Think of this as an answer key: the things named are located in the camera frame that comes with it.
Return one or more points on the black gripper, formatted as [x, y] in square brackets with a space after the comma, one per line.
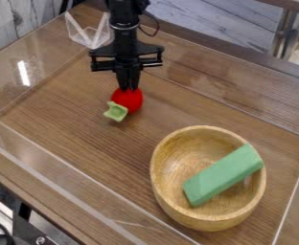
[105, 59]

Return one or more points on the wooden bowl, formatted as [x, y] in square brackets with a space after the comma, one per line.
[185, 152]

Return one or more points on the black clamp bracket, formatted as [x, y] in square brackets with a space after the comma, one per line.
[24, 234]

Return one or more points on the green rectangular block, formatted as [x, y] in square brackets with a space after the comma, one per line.
[222, 175]

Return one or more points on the clear acrylic corner bracket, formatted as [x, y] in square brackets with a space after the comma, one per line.
[89, 37]

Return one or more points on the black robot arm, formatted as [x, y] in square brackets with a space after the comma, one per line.
[124, 24]

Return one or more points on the metal table leg background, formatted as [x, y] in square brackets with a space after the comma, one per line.
[286, 39]

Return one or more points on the red plush fruit green stem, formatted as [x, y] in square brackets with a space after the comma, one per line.
[125, 102]

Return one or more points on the clear acrylic tray wall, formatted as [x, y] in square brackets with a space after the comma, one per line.
[90, 212]

